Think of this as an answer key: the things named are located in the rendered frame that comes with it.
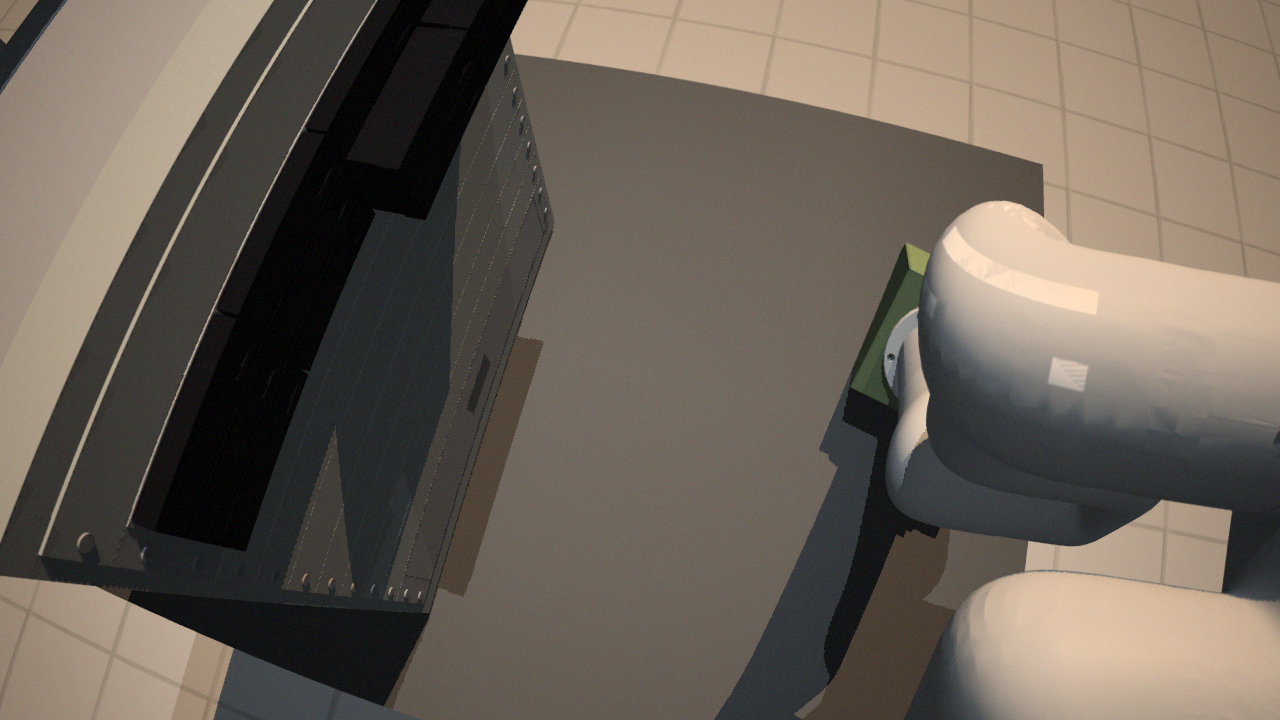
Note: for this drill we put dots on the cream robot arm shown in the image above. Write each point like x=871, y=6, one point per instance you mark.
x=1108, y=371

